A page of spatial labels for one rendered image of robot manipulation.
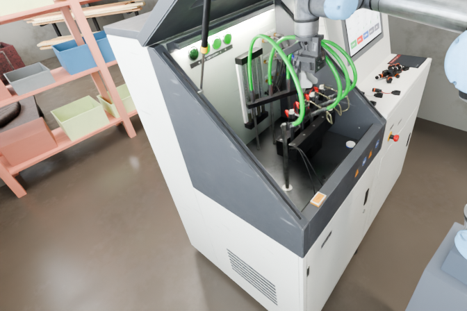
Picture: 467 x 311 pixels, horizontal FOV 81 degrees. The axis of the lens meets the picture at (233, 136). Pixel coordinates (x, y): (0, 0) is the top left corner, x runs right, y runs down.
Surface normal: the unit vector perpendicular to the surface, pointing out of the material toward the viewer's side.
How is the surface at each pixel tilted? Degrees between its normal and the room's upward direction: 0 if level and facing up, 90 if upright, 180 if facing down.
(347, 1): 90
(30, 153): 90
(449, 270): 90
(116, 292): 0
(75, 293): 0
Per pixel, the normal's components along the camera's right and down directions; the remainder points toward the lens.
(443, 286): -0.76, 0.47
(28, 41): 0.63, 0.37
